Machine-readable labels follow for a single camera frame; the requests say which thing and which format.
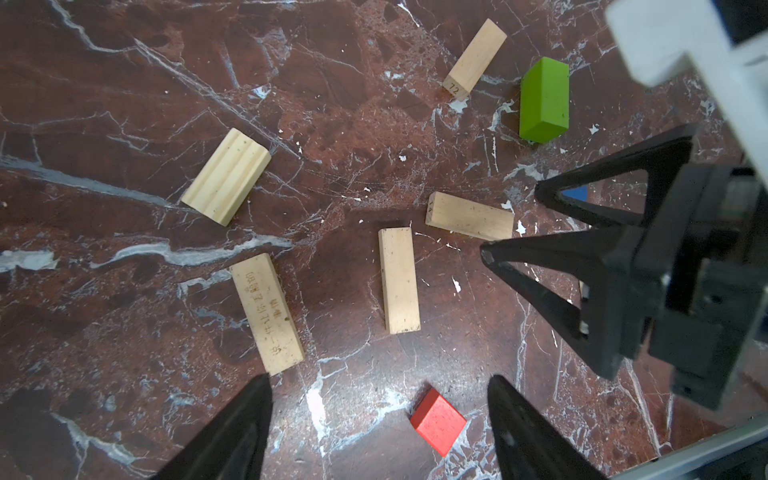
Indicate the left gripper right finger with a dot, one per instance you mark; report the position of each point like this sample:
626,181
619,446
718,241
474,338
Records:
527,446

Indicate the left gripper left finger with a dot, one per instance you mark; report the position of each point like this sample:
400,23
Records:
233,444

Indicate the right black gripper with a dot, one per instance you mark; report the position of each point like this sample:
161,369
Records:
696,276

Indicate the wood block with writing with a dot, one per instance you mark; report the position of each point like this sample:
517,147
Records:
264,303

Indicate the plain wood block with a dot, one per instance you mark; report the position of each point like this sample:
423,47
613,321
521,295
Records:
400,294

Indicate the blue cylinder block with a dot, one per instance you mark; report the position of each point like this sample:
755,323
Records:
580,193

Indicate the red block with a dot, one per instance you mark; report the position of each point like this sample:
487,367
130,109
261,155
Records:
437,421

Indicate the green block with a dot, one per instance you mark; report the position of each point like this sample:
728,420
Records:
544,107

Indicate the grooved wood block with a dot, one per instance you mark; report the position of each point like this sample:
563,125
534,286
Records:
227,177

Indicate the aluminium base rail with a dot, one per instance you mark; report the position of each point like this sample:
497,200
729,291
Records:
737,453

